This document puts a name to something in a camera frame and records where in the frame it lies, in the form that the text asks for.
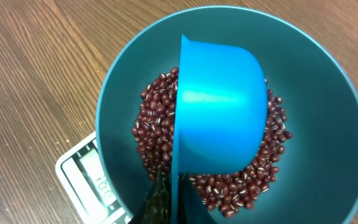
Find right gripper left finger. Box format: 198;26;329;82
129;172;171;224

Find red beans in bowl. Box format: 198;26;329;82
131;67;293;218

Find white digital kitchen scale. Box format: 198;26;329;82
55;133;131;224

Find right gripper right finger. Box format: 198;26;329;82
178;174;216;224

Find blue plastic measuring scoop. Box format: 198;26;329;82
170;35;267;223

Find teal blue bowl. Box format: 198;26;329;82
96;6;358;223

